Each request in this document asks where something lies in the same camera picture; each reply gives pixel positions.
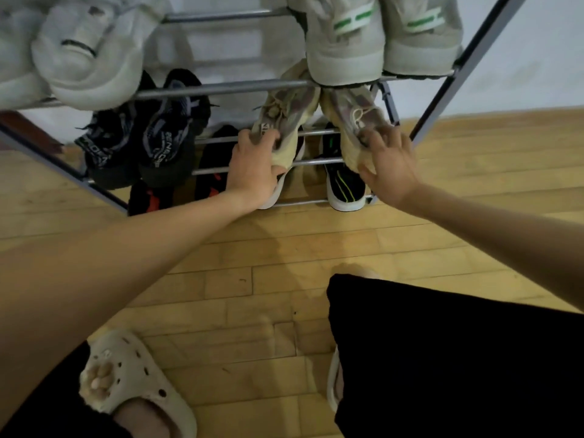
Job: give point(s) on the person's left hand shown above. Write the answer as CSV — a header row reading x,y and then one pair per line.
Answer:
x,y
251,173

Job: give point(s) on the person's right hand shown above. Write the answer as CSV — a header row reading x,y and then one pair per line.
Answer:
x,y
392,173

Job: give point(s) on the black green-striped sneaker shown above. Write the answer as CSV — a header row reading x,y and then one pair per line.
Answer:
x,y
344,187
273,196

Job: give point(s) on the black red sneaker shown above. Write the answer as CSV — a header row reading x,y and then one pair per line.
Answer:
x,y
148,198
214,159

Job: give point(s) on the beige chunky sneaker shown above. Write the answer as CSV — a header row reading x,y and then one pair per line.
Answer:
x,y
346,109
289,109

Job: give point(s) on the black grey strap sneaker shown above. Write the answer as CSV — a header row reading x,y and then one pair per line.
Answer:
x,y
169,136
107,145

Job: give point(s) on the grey metal shoe rack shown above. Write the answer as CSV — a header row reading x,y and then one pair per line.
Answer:
x,y
456,77

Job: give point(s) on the white green-tab sneaker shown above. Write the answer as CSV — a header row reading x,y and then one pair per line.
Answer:
x,y
91,59
18,63

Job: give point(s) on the person's left forearm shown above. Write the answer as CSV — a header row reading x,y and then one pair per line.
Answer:
x,y
100,278

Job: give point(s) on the person's right forearm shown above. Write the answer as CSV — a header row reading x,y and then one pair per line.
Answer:
x,y
502,237

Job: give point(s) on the person's black trousers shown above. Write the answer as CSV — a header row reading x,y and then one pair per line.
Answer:
x,y
456,360

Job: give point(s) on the person's left foot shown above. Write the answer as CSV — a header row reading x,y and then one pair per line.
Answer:
x,y
141,419

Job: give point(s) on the cream clog with pink charm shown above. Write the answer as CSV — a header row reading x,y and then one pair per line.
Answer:
x,y
333,383

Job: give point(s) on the cream clog with flower charm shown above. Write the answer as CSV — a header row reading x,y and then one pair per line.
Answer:
x,y
132,360

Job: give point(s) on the red door frame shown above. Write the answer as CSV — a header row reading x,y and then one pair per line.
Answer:
x,y
27,132

